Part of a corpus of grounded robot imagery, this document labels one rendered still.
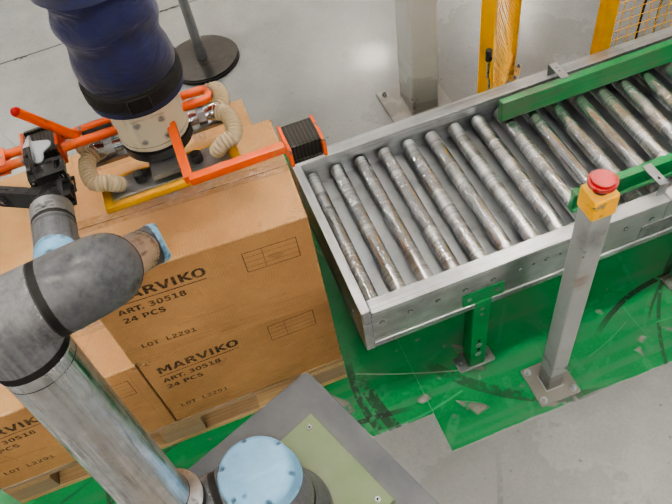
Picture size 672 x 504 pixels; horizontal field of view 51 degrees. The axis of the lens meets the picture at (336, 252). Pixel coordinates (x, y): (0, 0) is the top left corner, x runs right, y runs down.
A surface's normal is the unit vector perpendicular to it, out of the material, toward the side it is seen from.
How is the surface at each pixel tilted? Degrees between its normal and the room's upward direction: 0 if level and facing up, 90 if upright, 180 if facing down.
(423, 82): 90
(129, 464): 76
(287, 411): 0
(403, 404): 0
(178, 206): 0
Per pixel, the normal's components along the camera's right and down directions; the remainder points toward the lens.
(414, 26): 0.34, 0.72
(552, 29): -0.12, -0.60
